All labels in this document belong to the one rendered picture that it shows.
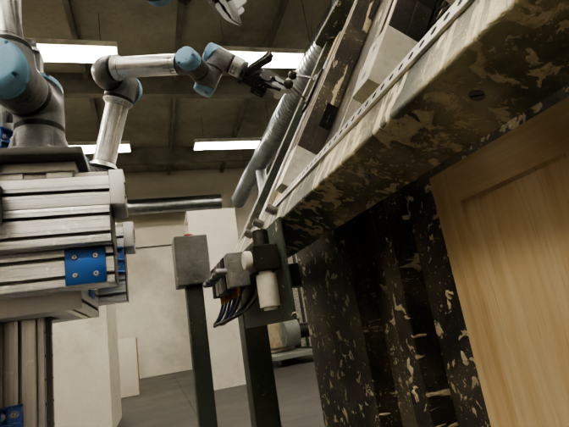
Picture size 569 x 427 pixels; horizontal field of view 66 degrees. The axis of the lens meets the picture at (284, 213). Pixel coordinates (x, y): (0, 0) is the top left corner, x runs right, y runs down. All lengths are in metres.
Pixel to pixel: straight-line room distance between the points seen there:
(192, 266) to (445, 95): 1.22
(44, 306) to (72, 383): 2.47
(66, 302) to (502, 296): 0.97
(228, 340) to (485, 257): 4.52
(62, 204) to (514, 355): 0.98
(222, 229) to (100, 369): 2.38
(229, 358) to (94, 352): 1.95
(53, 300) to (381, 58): 0.94
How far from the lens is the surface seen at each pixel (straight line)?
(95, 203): 1.13
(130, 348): 6.32
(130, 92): 1.92
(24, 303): 1.25
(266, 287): 1.02
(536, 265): 0.77
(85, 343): 3.67
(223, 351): 5.19
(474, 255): 0.85
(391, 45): 0.81
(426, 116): 0.59
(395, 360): 1.18
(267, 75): 1.76
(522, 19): 0.48
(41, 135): 1.22
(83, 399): 3.69
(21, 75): 1.16
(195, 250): 1.62
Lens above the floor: 0.56
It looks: 14 degrees up
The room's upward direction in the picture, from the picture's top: 9 degrees counter-clockwise
